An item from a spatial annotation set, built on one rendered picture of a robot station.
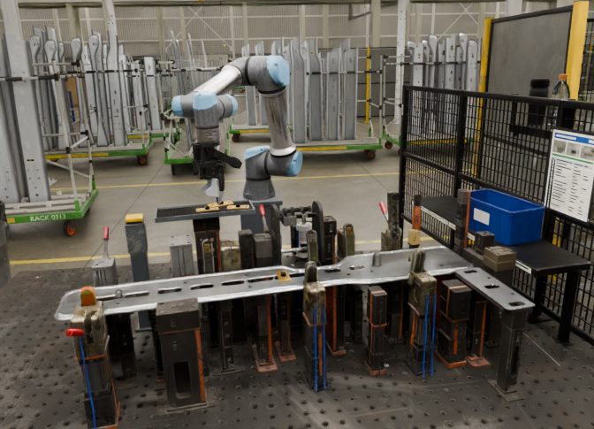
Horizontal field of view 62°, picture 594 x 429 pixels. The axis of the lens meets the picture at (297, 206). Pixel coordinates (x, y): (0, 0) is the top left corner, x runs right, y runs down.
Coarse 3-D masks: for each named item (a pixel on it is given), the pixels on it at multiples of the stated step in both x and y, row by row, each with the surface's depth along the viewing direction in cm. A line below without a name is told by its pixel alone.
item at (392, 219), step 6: (390, 192) 186; (396, 192) 185; (390, 198) 185; (396, 198) 182; (390, 204) 185; (396, 204) 186; (390, 210) 185; (396, 210) 186; (390, 216) 186; (396, 216) 187; (390, 222) 186; (396, 222) 187; (390, 228) 186; (396, 228) 188; (396, 234) 188
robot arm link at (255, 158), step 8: (248, 152) 218; (256, 152) 216; (264, 152) 218; (248, 160) 219; (256, 160) 217; (264, 160) 216; (248, 168) 220; (256, 168) 218; (264, 168) 217; (248, 176) 221; (256, 176) 219; (264, 176) 221
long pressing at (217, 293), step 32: (352, 256) 181; (384, 256) 181; (448, 256) 180; (96, 288) 160; (128, 288) 160; (160, 288) 159; (224, 288) 158; (256, 288) 158; (288, 288) 158; (64, 320) 143
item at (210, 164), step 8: (192, 144) 158; (200, 144) 156; (208, 144) 155; (216, 144) 157; (200, 152) 158; (208, 152) 158; (200, 160) 159; (208, 160) 159; (216, 160) 159; (200, 168) 156; (208, 168) 158; (216, 168) 159; (200, 176) 157; (208, 176) 158; (216, 176) 160
